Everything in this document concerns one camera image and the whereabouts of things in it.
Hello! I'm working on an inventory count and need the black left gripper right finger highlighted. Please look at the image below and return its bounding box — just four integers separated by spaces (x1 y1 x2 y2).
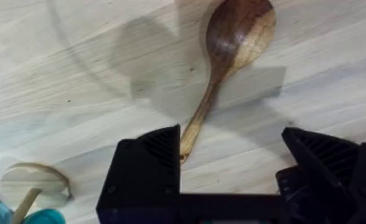
276 126 366 224

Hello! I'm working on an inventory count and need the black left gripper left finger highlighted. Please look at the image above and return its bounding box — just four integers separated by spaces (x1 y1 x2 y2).
96 124 182 224

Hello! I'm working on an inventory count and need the wooden spoon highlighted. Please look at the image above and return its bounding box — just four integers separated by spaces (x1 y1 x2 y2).
179 0 277 165

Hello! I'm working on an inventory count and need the pale round wooden disc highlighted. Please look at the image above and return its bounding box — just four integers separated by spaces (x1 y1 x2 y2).
0 161 74 210

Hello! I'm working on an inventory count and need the pale wooden stick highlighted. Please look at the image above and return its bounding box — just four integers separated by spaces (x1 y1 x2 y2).
11 187 43 224

